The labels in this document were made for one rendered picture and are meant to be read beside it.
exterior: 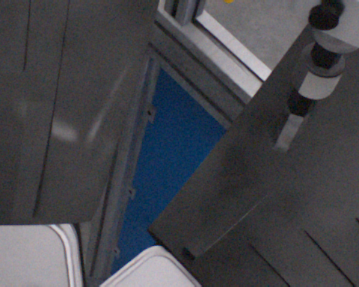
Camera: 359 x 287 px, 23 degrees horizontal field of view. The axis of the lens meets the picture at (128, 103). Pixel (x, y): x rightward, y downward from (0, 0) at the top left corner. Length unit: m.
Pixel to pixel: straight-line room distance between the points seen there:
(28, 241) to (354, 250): 0.18
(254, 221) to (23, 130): 0.17
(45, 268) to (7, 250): 0.02
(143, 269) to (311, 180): 0.10
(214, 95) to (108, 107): 0.64
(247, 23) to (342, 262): 1.65
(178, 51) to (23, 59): 0.65
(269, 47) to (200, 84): 1.11
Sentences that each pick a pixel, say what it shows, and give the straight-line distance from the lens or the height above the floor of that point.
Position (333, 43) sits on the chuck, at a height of 1.42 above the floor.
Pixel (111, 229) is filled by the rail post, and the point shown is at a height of 0.32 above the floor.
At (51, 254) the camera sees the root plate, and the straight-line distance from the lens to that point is 0.32.
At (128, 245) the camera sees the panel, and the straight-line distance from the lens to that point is 1.41.
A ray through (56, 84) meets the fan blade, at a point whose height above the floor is 1.33.
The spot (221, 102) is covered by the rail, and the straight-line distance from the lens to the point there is 0.92.
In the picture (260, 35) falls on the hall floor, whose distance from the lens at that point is 2.05.
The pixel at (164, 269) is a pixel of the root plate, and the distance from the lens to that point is 0.42.
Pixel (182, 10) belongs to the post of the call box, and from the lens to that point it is 0.90.
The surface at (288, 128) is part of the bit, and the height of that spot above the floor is 1.38.
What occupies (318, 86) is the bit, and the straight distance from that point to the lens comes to 0.21.
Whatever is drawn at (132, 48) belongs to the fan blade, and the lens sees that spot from 0.29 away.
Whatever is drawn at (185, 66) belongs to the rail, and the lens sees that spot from 0.94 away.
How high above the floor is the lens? 1.57
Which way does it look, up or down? 56 degrees down
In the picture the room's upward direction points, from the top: 12 degrees clockwise
